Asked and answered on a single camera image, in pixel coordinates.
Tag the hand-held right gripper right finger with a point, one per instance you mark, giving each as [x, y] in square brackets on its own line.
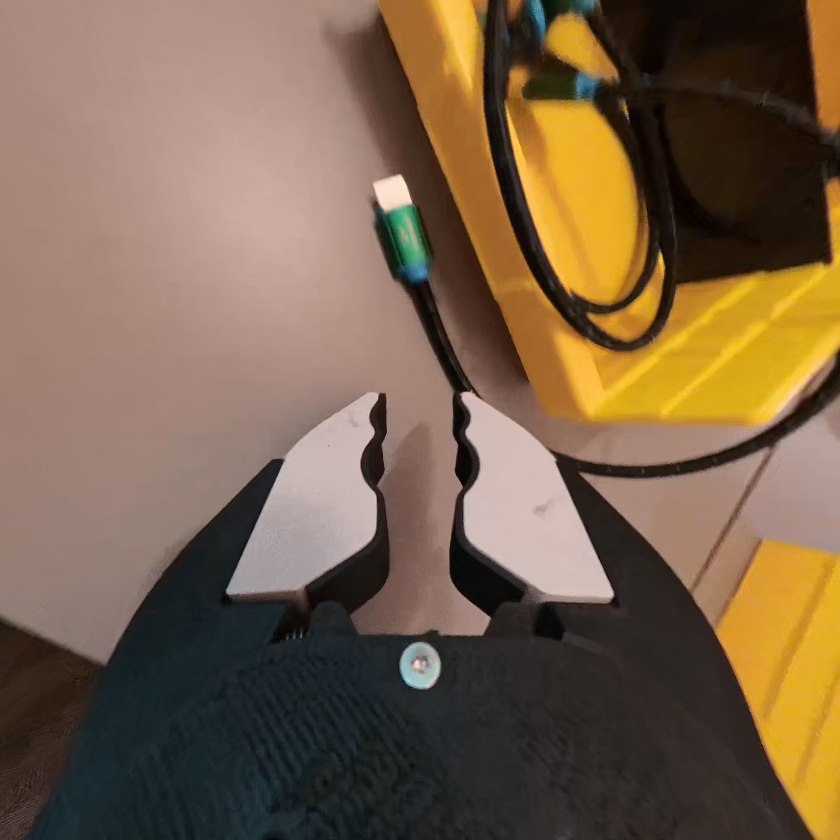
[525, 512]

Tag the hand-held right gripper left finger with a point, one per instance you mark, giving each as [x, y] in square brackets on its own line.
[315, 512]

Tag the yellow plastic bin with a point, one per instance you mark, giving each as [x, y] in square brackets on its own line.
[722, 348]
[787, 656]

